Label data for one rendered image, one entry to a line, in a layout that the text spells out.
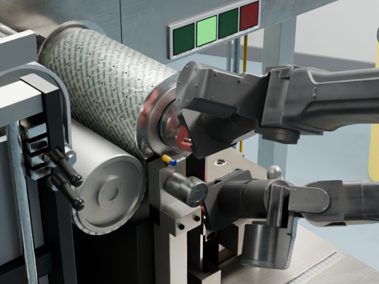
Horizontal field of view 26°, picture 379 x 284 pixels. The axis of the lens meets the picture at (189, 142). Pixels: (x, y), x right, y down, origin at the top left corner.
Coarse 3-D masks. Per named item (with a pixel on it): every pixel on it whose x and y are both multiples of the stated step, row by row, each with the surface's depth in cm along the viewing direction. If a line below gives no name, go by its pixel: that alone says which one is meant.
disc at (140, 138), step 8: (176, 72) 114; (168, 80) 113; (176, 80) 114; (160, 88) 113; (152, 96) 112; (144, 104) 112; (152, 104) 113; (144, 112) 113; (136, 120) 113; (144, 120) 113; (136, 128) 113; (144, 128) 114; (136, 136) 114; (144, 136) 114; (136, 144) 114; (144, 144) 115; (144, 152) 116; (152, 152) 117; (184, 152) 122; (152, 160) 117
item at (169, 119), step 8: (168, 104) 115; (176, 104) 114; (168, 112) 114; (176, 112) 114; (160, 120) 115; (168, 120) 114; (176, 120) 115; (160, 128) 115; (168, 128) 114; (176, 128) 115; (160, 136) 116; (168, 136) 115; (168, 144) 116; (176, 144) 117
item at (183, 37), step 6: (192, 24) 159; (174, 30) 156; (180, 30) 158; (186, 30) 159; (192, 30) 160; (174, 36) 157; (180, 36) 158; (186, 36) 159; (192, 36) 160; (174, 42) 158; (180, 42) 159; (186, 42) 160; (192, 42) 161; (174, 48) 158; (180, 48) 159; (186, 48) 160; (174, 54) 159
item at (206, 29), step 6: (210, 18) 162; (198, 24) 160; (204, 24) 161; (210, 24) 162; (198, 30) 161; (204, 30) 162; (210, 30) 163; (198, 36) 161; (204, 36) 163; (210, 36) 164; (198, 42) 162; (204, 42) 163
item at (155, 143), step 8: (72, 32) 131; (48, 56) 130; (168, 88) 114; (160, 96) 113; (168, 96) 114; (160, 104) 114; (152, 112) 113; (160, 112) 114; (152, 120) 114; (152, 128) 114; (152, 136) 115; (152, 144) 116; (160, 144) 117; (160, 152) 117; (168, 152) 118
